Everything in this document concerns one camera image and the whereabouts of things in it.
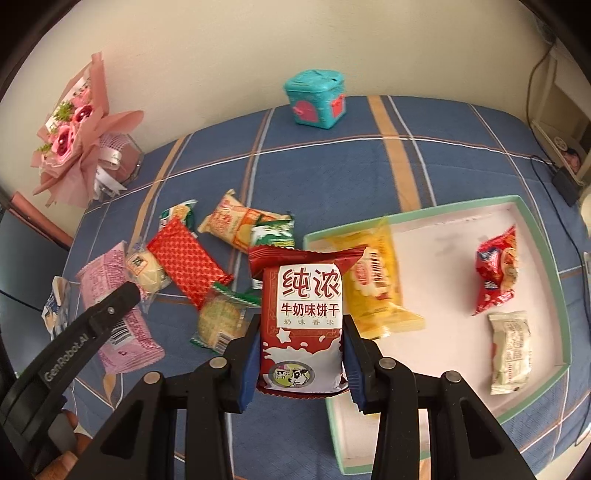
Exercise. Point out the dark red milk biscuit packet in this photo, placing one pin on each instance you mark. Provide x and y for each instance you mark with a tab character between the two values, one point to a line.
300	314

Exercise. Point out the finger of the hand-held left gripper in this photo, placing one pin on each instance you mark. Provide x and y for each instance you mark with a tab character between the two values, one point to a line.
115	304

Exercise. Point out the orange bread packet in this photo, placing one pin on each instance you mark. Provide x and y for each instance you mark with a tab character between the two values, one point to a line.
231	221

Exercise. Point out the white green biscuit packet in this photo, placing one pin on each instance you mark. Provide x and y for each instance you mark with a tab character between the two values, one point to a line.
272	235

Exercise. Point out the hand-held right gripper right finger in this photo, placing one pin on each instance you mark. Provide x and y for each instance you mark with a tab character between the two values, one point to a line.
354	369

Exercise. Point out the clear packet pale cake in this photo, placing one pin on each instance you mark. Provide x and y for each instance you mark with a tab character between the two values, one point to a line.
150	274

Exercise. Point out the teal toy box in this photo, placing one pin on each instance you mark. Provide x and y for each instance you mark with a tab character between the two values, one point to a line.
314	99

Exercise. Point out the clear cookie packet green ends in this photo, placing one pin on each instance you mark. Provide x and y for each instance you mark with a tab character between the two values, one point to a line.
219	318

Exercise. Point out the small white shelf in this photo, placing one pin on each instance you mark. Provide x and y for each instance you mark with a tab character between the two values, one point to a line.
554	97

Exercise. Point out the person's left hand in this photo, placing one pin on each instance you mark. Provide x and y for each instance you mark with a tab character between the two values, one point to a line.
62	461

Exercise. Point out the pink flower bouquet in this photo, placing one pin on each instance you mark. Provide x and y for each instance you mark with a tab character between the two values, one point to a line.
69	134

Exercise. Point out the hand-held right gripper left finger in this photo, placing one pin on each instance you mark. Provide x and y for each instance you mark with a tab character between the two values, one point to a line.
248	374

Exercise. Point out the white cardboard tray green rim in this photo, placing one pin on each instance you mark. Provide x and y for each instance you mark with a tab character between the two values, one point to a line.
443	258

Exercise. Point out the blue white crumpled packet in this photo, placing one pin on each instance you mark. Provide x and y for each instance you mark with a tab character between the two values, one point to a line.
56	307

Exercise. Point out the beige snack packet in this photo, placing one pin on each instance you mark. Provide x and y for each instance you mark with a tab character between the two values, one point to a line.
508	353

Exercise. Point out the blue plaid tablecloth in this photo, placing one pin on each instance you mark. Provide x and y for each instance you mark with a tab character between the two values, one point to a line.
323	184

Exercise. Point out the clear glass vase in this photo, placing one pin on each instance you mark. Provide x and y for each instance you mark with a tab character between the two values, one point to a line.
122	159

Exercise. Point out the black power adapter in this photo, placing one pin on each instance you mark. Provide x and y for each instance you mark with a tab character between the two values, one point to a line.
565	184

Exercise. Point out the red patterned packet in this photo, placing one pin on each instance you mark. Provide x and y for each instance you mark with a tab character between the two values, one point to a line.
189	261

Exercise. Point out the yellow snack packet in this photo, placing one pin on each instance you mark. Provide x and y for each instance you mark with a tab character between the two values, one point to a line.
374	286

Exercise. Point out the green cracker packet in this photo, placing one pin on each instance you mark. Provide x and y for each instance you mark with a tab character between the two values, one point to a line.
178	214

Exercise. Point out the pink snack packet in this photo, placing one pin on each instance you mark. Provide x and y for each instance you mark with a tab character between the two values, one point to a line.
99	281

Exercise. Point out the red cartoon snack packet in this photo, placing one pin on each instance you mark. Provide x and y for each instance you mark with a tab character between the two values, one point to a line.
496	272

